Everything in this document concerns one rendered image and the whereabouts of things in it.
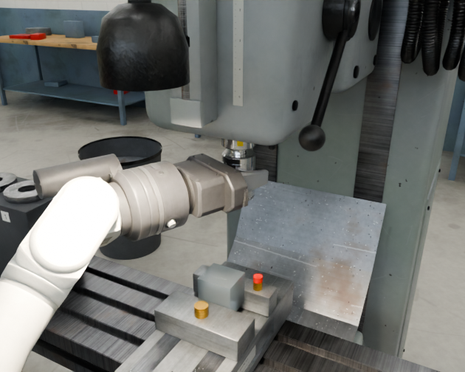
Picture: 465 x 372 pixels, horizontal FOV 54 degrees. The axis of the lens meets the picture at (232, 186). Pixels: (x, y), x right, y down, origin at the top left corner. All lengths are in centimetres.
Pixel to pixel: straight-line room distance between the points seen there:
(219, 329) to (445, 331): 184
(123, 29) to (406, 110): 68
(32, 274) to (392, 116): 70
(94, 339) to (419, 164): 69
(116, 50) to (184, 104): 17
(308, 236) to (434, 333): 147
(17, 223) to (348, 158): 68
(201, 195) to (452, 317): 210
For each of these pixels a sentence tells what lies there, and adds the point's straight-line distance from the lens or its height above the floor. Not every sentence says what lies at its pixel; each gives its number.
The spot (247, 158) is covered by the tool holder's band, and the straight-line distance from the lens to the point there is 62.
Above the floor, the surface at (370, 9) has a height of 145.
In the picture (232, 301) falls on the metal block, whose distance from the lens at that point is 75.
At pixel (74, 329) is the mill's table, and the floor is 91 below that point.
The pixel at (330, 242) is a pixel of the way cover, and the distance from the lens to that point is 102.
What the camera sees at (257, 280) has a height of 104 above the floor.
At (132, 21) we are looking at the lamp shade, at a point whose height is 146.
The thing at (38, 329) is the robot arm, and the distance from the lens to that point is 51.
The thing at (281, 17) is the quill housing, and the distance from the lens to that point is 49.
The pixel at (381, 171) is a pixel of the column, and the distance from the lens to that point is 98.
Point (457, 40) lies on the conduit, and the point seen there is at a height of 141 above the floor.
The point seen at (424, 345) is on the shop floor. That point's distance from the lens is 234.
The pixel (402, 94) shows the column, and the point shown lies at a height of 129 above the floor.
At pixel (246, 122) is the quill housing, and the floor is 134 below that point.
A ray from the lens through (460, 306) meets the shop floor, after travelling 264.
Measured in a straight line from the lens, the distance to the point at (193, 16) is 49.
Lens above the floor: 148
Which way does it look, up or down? 24 degrees down
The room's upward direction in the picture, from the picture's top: straight up
